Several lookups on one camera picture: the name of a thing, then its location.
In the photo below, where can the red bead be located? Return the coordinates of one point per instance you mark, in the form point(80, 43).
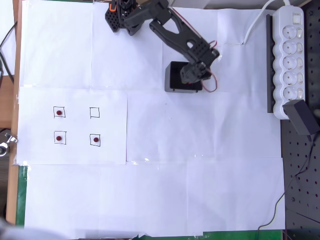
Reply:
point(95, 139)
point(59, 112)
point(58, 138)

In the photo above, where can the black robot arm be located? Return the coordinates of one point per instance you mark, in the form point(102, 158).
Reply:
point(175, 32)

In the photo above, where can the black open box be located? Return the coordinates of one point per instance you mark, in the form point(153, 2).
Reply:
point(168, 77)

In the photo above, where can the white power strip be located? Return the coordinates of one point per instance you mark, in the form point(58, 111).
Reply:
point(290, 62)

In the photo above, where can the black power adapter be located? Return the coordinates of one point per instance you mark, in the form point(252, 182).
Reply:
point(300, 116)

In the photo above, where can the white sheet with drawn squares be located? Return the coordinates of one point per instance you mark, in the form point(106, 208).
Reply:
point(75, 125)

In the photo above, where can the black pegboard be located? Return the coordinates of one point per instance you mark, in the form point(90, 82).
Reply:
point(302, 160)

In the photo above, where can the silver metal clamp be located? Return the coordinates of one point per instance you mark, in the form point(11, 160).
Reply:
point(5, 145)

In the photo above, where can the green cutting mat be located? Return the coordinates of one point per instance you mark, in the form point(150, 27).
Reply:
point(21, 195)

